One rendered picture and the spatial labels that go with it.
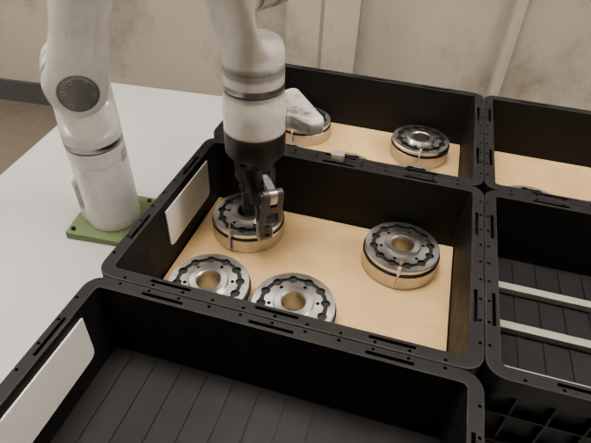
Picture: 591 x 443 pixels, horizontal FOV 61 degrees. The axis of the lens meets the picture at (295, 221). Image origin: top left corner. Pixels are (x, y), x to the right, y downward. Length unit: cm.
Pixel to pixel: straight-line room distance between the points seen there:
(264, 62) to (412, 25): 181
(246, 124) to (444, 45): 185
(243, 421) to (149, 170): 69
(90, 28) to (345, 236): 44
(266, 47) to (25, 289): 58
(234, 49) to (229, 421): 38
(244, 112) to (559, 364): 46
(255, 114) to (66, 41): 29
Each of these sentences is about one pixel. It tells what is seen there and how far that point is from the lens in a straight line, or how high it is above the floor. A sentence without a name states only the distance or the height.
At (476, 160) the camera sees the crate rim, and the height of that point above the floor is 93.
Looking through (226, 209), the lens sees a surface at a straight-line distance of 73.
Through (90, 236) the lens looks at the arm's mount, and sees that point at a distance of 95.
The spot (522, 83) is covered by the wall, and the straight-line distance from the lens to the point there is 247.
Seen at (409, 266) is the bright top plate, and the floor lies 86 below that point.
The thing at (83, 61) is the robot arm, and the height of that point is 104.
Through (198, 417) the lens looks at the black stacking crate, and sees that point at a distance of 56.
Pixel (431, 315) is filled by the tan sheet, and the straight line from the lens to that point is 66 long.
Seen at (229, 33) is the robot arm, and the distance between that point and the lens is 53.
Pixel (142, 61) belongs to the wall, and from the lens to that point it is 269.
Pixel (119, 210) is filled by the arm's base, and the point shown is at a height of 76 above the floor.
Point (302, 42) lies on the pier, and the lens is 225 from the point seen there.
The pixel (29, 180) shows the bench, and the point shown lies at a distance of 116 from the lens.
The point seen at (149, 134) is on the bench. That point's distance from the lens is 125.
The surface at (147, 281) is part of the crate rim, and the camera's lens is 54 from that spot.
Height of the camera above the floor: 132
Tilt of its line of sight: 40 degrees down
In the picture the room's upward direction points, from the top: 3 degrees clockwise
